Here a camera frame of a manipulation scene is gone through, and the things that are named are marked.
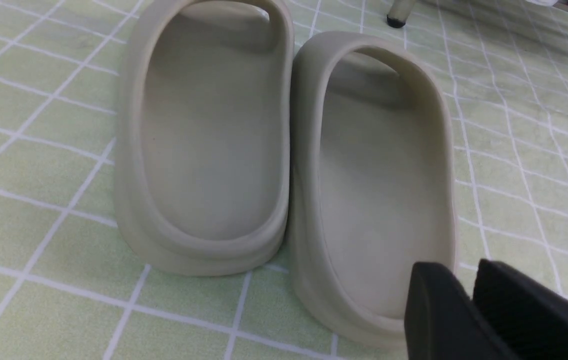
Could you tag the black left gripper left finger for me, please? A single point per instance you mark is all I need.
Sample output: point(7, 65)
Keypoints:
point(442, 323)

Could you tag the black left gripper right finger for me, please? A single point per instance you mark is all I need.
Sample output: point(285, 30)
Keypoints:
point(528, 317)

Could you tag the metal shoe rack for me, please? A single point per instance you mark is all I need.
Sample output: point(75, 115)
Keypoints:
point(399, 13)

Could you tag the right tan slide slipper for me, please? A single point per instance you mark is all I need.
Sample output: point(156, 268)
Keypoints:
point(372, 182)

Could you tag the tan slide slipper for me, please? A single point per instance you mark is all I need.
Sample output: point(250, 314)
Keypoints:
point(372, 182)
point(202, 140)

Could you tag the left tan slide slipper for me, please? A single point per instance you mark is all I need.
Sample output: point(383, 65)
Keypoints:
point(202, 140)

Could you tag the green checkered floor mat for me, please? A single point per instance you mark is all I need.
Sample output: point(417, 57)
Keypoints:
point(71, 289)

